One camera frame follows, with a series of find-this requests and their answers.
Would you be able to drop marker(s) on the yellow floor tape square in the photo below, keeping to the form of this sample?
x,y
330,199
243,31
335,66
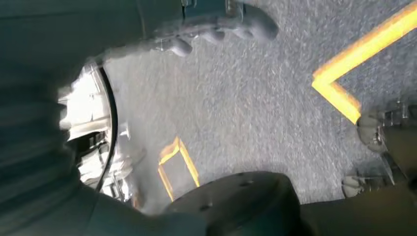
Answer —
x,y
187,159
358,52

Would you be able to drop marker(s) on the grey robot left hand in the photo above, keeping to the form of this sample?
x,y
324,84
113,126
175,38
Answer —
x,y
65,29

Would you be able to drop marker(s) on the grey robot lower body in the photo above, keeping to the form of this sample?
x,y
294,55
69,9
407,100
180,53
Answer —
x,y
234,202

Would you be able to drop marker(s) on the dark robot wheeled base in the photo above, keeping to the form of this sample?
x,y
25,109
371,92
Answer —
x,y
371,130

